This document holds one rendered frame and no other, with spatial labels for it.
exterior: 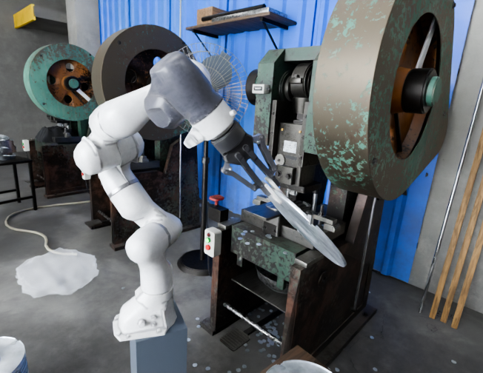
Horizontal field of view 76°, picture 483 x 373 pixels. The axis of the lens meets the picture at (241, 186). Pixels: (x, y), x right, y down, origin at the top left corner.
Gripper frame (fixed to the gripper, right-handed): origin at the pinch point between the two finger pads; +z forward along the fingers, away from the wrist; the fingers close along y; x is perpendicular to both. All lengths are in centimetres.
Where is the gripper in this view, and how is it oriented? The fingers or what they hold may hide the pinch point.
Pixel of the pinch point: (273, 190)
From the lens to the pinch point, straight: 77.1
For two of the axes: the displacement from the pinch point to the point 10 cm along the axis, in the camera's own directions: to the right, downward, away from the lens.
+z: 6.0, 6.6, 4.5
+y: 7.1, -7.0, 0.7
